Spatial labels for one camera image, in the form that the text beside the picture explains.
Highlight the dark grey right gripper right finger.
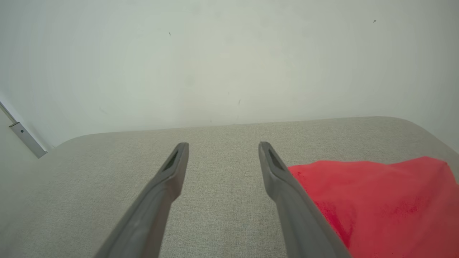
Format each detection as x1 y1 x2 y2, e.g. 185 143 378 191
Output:
258 141 352 258

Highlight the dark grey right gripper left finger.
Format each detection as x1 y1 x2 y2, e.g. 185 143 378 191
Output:
94 142 189 258

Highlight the red white basketball jersey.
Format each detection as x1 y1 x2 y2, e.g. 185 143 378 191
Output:
288 157 459 258

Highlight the grey metal rail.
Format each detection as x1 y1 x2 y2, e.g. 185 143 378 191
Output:
0 102 48 159

